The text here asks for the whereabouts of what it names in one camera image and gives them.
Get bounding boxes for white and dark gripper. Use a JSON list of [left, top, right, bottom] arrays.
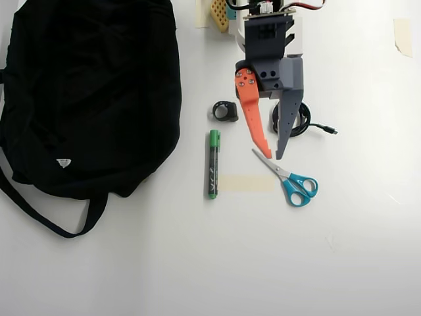
[[228, 13, 305, 161]]

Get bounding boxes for green marker pen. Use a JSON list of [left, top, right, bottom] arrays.
[[207, 129, 222, 201]]

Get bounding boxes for black fabric bag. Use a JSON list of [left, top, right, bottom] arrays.
[[0, 0, 183, 240]]

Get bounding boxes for long beige masking tape strip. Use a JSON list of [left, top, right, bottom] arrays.
[[218, 175, 276, 194]]

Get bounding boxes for black ring clip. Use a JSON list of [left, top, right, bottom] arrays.
[[210, 100, 239, 123]]

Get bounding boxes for black coiled USB cable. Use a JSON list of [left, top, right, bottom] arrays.
[[270, 100, 339, 138]]

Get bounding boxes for blue handled scissors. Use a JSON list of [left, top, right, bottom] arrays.
[[251, 147, 319, 207]]

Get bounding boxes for white red servo wire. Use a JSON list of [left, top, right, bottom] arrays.
[[282, 0, 327, 11]]

